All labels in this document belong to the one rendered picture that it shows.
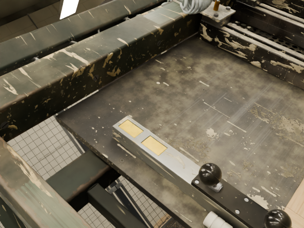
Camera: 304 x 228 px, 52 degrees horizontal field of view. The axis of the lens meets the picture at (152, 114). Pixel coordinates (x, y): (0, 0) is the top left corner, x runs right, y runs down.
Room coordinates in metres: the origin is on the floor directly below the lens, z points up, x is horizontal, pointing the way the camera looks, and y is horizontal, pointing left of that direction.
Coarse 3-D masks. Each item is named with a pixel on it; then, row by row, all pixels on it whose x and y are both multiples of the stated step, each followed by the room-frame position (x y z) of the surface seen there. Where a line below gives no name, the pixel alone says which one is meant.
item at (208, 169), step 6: (204, 168) 0.50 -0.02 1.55; (210, 168) 0.49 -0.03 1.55; (216, 168) 0.50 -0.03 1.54; (204, 174) 0.49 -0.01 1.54; (210, 174) 0.49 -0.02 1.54; (216, 174) 0.49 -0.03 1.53; (204, 180) 0.50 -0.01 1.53; (210, 180) 0.49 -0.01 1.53; (216, 180) 0.49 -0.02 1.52; (210, 186) 0.59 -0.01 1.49; (216, 186) 0.59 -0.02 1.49; (222, 186) 0.59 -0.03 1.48; (216, 192) 0.59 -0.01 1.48
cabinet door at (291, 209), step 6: (300, 186) 0.65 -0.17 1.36; (294, 192) 0.66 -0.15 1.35; (300, 192) 0.64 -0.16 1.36; (294, 198) 0.63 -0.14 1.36; (300, 198) 0.63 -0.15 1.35; (288, 204) 0.62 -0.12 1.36; (294, 204) 0.62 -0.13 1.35; (300, 204) 0.62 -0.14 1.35; (288, 210) 0.61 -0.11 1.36; (294, 210) 0.61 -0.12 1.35; (300, 210) 0.61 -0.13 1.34; (294, 216) 0.60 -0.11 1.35; (300, 216) 0.60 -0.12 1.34; (294, 222) 0.59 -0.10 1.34; (300, 222) 0.59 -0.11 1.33
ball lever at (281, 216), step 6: (270, 210) 0.46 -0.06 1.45; (276, 210) 0.45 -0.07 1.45; (282, 210) 0.45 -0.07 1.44; (270, 216) 0.45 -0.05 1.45; (276, 216) 0.44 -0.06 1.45; (282, 216) 0.44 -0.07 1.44; (288, 216) 0.45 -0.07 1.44; (264, 222) 0.46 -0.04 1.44; (270, 222) 0.44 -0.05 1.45; (276, 222) 0.44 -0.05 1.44; (282, 222) 0.44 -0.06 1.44; (288, 222) 0.44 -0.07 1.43
